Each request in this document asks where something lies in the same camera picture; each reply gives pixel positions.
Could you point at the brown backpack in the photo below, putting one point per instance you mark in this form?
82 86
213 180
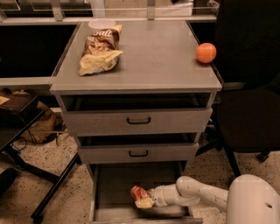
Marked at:
24 106

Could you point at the red coke can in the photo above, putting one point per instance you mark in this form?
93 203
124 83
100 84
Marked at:
138 193

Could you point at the middle grey drawer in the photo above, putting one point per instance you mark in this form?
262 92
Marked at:
138 153

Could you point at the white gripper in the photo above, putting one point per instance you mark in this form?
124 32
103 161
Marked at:
158 194

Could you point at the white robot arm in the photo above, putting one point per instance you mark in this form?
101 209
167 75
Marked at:
248 200

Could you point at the bottom open grey drawer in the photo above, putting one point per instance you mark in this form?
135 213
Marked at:
112 202

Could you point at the top grey drawer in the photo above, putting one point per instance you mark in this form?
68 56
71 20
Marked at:
136 122

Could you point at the brown chip bag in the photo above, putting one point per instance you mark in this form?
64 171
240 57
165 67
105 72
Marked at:
101 51

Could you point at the orange fruit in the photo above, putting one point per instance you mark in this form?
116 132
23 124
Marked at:
206 53

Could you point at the black office chair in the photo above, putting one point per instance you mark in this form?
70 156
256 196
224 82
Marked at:
247 117

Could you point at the grey drawer cabinet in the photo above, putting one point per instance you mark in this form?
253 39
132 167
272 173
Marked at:
157 70

